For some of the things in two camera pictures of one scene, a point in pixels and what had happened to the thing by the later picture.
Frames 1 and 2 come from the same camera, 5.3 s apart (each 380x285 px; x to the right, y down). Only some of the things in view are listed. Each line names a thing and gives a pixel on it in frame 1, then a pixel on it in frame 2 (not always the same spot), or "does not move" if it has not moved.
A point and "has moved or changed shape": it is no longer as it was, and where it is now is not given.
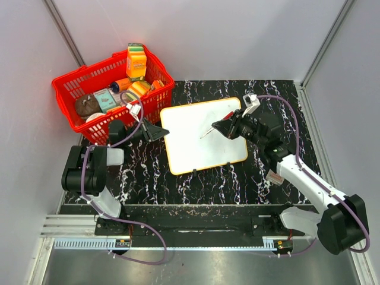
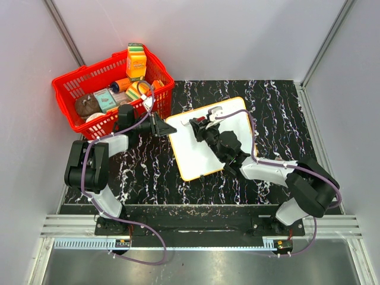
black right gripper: [229, 128] → [199, 129]
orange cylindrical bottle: [121, 85] does not move
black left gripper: [152, 133] → [159, 127]
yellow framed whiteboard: [186, 124] has moved or changed shape
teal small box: [105, 100] does not move
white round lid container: [94, 116] does not move
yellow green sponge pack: [137, 89] does not move
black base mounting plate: [197, 221] does not move
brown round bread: [87, 104] does not move
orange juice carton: [136, 63] does not move
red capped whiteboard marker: [226, 117] → [198, 119]
